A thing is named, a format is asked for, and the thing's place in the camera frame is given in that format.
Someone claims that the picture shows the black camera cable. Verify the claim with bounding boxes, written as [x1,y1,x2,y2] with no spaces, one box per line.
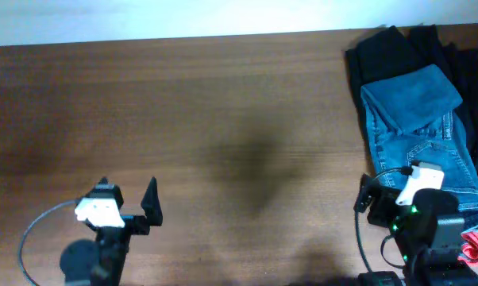
[354,167,413,275]
[17,199,78,286]

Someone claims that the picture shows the red and grey cloth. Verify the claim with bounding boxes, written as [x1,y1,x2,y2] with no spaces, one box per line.
[458,231,478,267]

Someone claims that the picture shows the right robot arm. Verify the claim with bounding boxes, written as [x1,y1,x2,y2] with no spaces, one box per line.
[353,174,478,286]

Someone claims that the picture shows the black left camera cable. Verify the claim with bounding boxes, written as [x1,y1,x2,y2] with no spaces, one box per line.
[17,199,78,286]

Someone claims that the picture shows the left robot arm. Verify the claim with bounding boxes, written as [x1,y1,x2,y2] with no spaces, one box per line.
[60,177,163,286]

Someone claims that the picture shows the black right camera cable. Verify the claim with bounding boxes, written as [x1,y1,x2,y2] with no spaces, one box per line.
[354,167,413,275]

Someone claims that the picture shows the blue denim jeans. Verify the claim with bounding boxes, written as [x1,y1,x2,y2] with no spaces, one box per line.
[360,64,478,232]

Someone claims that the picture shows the black folded garment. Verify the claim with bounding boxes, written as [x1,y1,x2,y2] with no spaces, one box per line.
[345,25,478,175]

